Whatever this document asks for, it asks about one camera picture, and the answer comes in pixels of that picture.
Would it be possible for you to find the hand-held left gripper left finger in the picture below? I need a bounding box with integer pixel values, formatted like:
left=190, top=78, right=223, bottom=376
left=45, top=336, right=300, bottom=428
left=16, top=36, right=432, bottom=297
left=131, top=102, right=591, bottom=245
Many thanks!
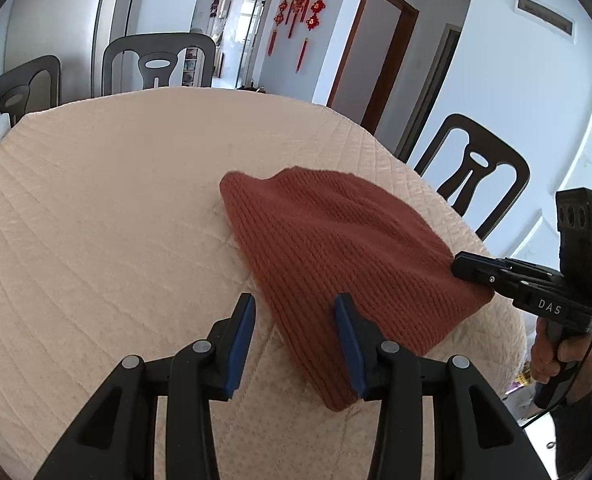
left=33, top=292, right=257, bottom=480

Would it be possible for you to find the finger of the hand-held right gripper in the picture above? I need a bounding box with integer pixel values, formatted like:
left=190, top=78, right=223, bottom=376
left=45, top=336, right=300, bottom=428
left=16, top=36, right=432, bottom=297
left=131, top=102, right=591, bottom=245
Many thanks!
left=451, top=252, right=507, bottom=288

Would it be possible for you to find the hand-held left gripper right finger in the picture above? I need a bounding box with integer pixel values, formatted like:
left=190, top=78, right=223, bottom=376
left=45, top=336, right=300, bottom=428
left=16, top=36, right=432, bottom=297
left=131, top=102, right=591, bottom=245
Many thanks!
left=333, top=292, right=552, bottom=480

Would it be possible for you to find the rust red knitted sweater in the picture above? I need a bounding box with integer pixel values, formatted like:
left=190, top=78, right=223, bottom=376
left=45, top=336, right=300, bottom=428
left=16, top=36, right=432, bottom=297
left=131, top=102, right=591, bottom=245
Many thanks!
left=219, top=165, right=494, bottom=412

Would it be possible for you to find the person's right forearm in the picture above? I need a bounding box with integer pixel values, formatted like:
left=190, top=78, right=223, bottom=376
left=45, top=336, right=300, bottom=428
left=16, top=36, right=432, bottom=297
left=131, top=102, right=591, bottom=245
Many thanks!
left=551, top=360, right=592, bottom=480

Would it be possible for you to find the person's right hand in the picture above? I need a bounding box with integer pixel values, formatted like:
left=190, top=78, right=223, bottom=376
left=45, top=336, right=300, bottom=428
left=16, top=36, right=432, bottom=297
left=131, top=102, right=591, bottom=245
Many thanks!
left=530, top=317, right=592, bottom=386

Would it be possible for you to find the dark plastic chair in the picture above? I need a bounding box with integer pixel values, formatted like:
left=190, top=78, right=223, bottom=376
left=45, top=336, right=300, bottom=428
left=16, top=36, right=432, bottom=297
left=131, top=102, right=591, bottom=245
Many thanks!
left=413, top=114, right=531, bottom=242
left=102, top=32, right=217, bottom=97
left=0, top=55, right=61, bottom=128

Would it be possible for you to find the cream quilted table cover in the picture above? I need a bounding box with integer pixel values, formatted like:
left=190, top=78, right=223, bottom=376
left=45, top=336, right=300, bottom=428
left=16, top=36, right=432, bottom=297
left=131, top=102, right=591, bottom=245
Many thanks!
left=0, top=86, right=527, bottom=480

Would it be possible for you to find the dark framed doorway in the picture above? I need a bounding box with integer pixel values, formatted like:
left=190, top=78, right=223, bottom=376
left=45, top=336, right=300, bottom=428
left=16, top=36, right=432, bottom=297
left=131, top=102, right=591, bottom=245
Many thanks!
left=393, top=24, right=463, bottom=163

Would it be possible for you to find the brown framed door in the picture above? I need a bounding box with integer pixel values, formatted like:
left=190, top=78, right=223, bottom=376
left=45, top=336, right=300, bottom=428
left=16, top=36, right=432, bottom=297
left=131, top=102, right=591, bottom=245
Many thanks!
left=326, top=0, right=420, bottom=136

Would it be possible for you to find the display shelf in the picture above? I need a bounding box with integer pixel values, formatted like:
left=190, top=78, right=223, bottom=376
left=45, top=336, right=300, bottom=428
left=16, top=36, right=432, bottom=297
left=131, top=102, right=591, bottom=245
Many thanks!
left=182, top=47, right=200, bottom=87

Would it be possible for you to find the grey wall vent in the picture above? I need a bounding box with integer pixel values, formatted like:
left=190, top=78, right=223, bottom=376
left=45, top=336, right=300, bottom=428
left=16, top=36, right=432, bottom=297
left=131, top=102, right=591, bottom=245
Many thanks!
left=516, top=0, right=575, bottom=38

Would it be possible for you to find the red knot wall decoration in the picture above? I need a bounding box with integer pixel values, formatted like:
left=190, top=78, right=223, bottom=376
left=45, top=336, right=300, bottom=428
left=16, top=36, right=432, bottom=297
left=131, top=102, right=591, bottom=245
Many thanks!
left=268, top=0, right=297, bottom=57
left=296, top=0, right=337, bottom=74
left=288, top=0, right=313, bottom=40

